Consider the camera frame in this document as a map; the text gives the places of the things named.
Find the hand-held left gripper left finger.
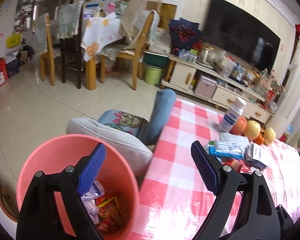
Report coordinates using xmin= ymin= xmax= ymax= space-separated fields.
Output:
xmin=16 ymin=142 xmax=107 ymax=240

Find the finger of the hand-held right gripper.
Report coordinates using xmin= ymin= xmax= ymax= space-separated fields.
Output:
xmin=276 ymin=204 xmax=294 ymax=233

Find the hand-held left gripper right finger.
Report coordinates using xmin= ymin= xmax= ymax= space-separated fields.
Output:
xmin=191 ymin=141 xmax=282 ymax=240

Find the white wrapper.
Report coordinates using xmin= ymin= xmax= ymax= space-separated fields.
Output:
xmin=80 ymin=180 xmax=105 ymax=224

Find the pink plastic bucket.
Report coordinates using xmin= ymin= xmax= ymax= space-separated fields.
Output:
xmin=17 ymin=134 xmax=140 ymax=240

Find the white blue crumpled pouch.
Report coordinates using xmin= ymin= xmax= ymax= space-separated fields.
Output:
xmin=209 ymin=140 xmax=244 ymax=160

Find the grey cushion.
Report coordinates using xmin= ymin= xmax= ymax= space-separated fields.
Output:
xmin=66 ymin=117 xmax=153 ymax=178

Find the pink checked tablecloth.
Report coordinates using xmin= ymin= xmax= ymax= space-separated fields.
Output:
xmin=125 ymin=97 xmax=300 ymax=240

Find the red crumpled wrapper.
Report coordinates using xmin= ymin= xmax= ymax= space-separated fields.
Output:
xmin=224 ymin=159 xmax=253 ymax=174

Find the red apple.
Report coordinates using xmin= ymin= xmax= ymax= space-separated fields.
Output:
xmin=230 ymin=116 xmax=248 ymax=135

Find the white plastic bottle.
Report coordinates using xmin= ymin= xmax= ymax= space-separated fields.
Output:
xmin=219 ymin=97 xmax=247 ymax=133

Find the white milk carton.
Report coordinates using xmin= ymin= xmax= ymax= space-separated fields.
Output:
xmin=244 ymin=144 xmax=268 ymax=170

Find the owl print cushion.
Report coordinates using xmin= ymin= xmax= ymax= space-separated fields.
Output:
xmin=97 ymin=109 xmax=149 ymax=135

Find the large yellow pear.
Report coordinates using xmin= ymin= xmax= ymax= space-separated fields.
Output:
xmin=244 ymin=120 xmax=261 ymax=140

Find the orange tangerine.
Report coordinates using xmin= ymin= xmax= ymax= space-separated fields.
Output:
xmin=254 ymin=129 xmax=265 ymax=145

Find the small yellow pear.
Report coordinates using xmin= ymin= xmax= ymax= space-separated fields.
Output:
xmin=263 ymin=127 xmax=276 ymax=145

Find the pink storage box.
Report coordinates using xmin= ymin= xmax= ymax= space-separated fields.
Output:
xmin=194 ymin=75 xmax=218 ymax=99

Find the cream television stand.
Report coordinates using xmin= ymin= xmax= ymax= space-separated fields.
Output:
xmin=161 ymin=54 xmax=274 ymax=124

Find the printed paper bag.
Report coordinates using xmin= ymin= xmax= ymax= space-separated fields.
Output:
xmin=255 ymin=69 xmax=273 ymax=95

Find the green plastic bin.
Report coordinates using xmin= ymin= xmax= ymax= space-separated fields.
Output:
xmin=144 ymin=64 xmax=164 ymax=86

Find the glass kettle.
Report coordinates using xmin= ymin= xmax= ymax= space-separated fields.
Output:
xmin=199 ymin=47 xmax=214 ymax=64

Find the dark green basin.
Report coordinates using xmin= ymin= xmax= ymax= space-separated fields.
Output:
xmin=143 ymin=51 xmax=169 ymax=68

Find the wooden chair with canvas bag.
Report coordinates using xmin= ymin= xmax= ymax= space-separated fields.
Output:
xmin=100 ymin=10 xmax=160 ymax=90

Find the dark blue box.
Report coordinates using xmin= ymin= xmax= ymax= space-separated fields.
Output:
xmin=6 ymin=60 xmax=20 ymax=78

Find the dark blue flower bouquet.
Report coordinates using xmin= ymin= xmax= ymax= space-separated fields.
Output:
xmin=169 ymin=17 xmax=203 ymax=52

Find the black television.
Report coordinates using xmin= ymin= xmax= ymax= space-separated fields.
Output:
xmin=202 ymin=0 xmax=282 ymax=72

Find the white orange-print tablecloth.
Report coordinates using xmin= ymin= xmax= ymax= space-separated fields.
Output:
xmin=80 ymin=16 xmax=124 ymax=62

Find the wooden chair with green cover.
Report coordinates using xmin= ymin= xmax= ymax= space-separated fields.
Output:
xmin=35 ymin=12 xmax=60 ymax=85

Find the yellow bag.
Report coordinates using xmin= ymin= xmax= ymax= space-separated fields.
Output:
xmin=5 ymin=34 xmax=22 ymax=48

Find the beige canvas bag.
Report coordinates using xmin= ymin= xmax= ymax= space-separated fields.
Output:
xmin=121 ymin=0 xmax=163 ymax=49

